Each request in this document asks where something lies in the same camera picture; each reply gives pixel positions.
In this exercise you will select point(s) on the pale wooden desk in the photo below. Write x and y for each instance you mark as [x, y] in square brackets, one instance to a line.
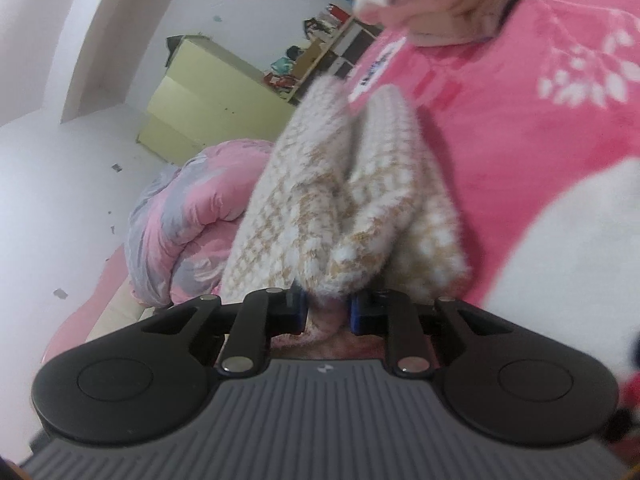
[350, 42]

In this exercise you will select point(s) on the small black bag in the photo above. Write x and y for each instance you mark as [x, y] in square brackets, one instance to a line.
[314, 27]

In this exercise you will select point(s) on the beige white checked knit sweater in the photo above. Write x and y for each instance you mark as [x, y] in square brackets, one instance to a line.
[300, 185]

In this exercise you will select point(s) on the cardboard box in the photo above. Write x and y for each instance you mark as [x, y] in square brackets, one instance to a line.
[312, 57]

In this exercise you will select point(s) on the pink floral blanket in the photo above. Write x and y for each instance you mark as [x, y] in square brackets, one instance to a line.
[500, 160]

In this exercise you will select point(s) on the stack of folded pink garments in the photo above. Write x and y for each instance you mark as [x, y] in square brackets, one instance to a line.
[450, 27]

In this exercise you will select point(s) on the red packet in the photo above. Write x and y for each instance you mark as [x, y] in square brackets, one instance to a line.
[277, 82]

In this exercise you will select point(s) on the teal bag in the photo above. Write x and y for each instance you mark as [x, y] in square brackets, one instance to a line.
[285, 62]

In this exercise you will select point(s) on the red thermos bottle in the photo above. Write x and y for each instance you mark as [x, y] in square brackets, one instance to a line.
[340, 14]

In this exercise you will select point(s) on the pink cream padded headboard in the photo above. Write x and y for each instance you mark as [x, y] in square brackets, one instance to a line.
[85, 305]

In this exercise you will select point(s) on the folded pink grey quilt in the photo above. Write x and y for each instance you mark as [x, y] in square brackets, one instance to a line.
[190, 200]

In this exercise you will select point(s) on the pale yellow wardrobe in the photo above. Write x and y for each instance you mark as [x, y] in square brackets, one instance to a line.
[210, 95]

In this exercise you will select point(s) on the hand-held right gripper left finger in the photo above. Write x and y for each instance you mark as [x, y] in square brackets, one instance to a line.
[300, 305]

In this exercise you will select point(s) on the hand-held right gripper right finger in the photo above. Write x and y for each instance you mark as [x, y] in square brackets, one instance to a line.
[357, 310]

